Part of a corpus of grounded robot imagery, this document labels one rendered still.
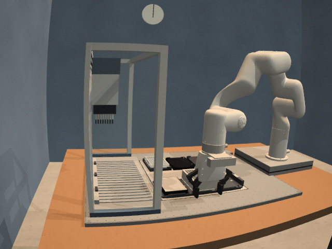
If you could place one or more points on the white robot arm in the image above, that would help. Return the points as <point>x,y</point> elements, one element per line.
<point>290,102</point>

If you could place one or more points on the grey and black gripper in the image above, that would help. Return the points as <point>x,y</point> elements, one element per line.
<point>203,173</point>

